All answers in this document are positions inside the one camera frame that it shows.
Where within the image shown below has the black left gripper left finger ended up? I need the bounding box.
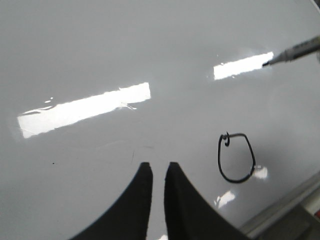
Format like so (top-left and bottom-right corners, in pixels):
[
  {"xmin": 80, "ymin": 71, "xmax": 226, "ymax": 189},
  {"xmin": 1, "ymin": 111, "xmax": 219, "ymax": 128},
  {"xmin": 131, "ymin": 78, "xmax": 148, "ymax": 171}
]
[{"xmin": 72, "ymin": 162, "xmax": 152, "ymax": 240}]

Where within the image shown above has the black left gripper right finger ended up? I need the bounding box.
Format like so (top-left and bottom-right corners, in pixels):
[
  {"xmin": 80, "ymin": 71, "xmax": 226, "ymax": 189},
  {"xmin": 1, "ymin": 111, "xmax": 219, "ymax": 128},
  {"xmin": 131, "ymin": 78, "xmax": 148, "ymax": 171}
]
[{"xmin": 164, "ymin": 162, "xmax": 249, "ymax": 240}]

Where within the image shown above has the white dry-erase marker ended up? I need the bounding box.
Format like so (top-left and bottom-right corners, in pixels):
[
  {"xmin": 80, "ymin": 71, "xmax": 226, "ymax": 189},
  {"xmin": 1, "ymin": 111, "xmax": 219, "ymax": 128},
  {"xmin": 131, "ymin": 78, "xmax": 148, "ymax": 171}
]
[{"xmin": 262, "ymin": 35, "xmax": 320, "ymax": 67}]

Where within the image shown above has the aluminium whiteboard tray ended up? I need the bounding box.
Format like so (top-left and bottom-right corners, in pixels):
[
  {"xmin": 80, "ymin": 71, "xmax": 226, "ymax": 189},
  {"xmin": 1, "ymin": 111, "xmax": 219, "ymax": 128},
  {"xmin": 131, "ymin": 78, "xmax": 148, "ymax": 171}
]
[{"xmin": 239, "ymin": 172, "xmax": 320, "ymax": 240}]

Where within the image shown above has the white whiteboard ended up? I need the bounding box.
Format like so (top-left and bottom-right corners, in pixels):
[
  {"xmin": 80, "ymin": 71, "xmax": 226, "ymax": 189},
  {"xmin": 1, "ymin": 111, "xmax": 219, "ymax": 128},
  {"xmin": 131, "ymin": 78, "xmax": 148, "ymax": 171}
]
[{"xmin": 0, "ymin": 0, "xmax": 320, "ymax": 240}]

